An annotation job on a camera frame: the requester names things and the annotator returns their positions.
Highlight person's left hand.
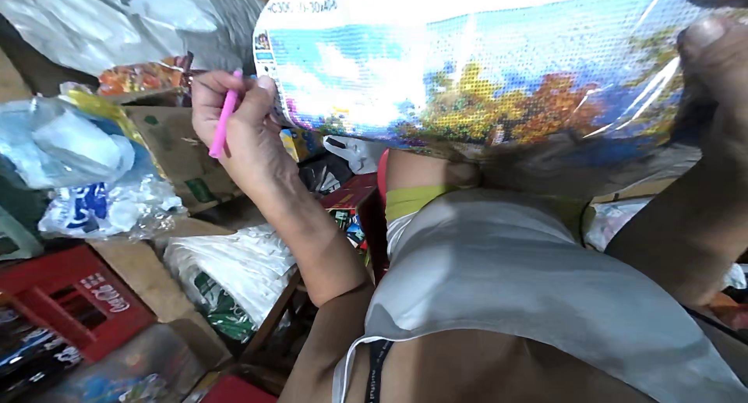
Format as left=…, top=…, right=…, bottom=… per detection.
left=192, top=70, right=300, bottom=199

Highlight person's right hand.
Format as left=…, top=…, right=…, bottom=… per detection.
left=677, top=0, right=748, bottom=120

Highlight pink pen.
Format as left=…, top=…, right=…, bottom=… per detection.
left=209, top=69, right=243, bottom=159

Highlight landscape mosaic canvas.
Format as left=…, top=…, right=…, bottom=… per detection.
left=252, top=0, right=705, bottom=198

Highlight person's right forearm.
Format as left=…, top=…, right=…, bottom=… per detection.
left=605, top=99, right=748, bottom=308

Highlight person's left forearm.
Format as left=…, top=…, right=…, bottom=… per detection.
left=252, top=172, right=374, bottom=308

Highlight yellow and blue packet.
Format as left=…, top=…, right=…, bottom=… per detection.
left=279, top=128, right=323, bottom=163

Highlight brown cardboard box green marks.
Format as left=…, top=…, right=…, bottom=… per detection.
left=117, top=87, right=245, bottom=217

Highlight bag of orange packets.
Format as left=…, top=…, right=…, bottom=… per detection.
left=97, top=52, right=195, bottom=97

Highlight large translucent white plastic bag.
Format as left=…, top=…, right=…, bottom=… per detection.
left=0, top=0, right=266, bottom=78

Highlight black plastic bag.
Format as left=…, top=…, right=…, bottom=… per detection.
left=298, top=152, right=355, bottom=198

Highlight yellow plastic bag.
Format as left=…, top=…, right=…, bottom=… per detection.
left=60, top=81, right=167, bottom=179

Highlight white plastic carrier bag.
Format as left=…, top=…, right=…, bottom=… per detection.
left=323, top=135, right=389, bottom=175

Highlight dark red box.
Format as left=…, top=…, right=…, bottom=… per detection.
left=319, top=172, right=391, bottom=281

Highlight light blue plastic bag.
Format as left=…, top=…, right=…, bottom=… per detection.
left=0, top=94, right=152, bottom=190

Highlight white bag with green packets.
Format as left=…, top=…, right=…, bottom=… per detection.
left=164, top=224, right=299, bottom=343

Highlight pile of small colourful packets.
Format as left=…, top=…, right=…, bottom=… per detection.
left=327, top=209, right=371, bottom=268

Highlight clear bag with blue print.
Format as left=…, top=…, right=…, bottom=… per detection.
left=38, top=175, right=185, bottom=241

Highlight light brown cardboard piece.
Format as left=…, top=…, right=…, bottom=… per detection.
left=589, top=174, right=681, bottom=206

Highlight person's legs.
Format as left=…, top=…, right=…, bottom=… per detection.
left=385, top=148, right=483, bottom=221

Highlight plain brown cardboard box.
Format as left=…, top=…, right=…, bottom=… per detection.
left=86, top=219, right=235, bottom=370

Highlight clear plastic bag pinkish contents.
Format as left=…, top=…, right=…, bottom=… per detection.
left=583, top=196, right=655, bottom=253

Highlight grey green plastic container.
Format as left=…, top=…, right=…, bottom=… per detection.
left=0, top=154, right=45, bottom=261

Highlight small white plastic bag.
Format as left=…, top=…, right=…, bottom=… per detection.
left=722, top=263, right=748, bottom=292

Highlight red plastic bottle crate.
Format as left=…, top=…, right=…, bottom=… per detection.
left=0, top=244, right=159, bottom=364

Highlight red plastic seat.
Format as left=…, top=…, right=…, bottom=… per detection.
left=199, top=374, right=280, bottom=403

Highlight clear bag of colourful packets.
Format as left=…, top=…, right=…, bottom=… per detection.
left=35, top=323, right=208, bottom=403

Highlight person's body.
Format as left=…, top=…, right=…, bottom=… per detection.
left=277, top=188, right=748, bottom=403

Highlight pile of dark bottles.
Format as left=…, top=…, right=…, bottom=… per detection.
left=0, top=300, right=84, bottom=397

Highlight brown wooden frame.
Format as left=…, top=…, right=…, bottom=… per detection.
left=238, top=267, right=319, bottom=395

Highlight black cable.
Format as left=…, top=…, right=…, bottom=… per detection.
left=683, top=306, right=748, bottom=346

